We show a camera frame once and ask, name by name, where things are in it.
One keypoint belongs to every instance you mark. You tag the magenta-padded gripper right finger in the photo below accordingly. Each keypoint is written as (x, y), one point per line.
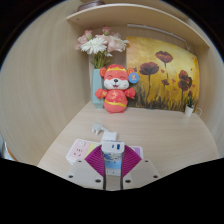
(131, 163)

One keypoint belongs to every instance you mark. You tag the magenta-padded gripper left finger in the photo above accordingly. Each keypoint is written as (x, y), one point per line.
(95, 163)

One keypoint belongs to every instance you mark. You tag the white charger with blue picture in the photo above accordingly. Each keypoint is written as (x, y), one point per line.
(112, 156)

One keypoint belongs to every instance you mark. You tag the pastel multicolour power strip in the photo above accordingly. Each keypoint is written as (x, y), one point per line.
(78, 151)

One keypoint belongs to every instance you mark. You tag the white adapter block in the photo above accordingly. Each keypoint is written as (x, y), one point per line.
(109, 136)

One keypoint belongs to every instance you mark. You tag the white power plug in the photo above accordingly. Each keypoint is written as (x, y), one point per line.
(97, 127)

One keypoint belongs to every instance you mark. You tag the red plush mouse toy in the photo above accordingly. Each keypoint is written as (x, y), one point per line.
(115, 96)

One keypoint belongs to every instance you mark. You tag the pale teal vase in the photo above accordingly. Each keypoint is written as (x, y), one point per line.
(96, 90)

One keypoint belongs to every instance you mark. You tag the small potted plant white pot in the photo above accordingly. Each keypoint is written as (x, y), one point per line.
(189, 110)

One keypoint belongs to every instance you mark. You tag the yellow poppy flower painting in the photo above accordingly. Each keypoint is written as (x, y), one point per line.
(160, 80)

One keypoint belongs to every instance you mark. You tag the pink and white flower bouquet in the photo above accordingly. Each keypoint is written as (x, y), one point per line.
(96, 45)

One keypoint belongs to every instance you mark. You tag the white light bar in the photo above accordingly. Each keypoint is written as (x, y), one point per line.
(156, 30)

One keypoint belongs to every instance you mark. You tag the wooden shelf unit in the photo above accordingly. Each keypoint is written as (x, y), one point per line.
(133, 14)

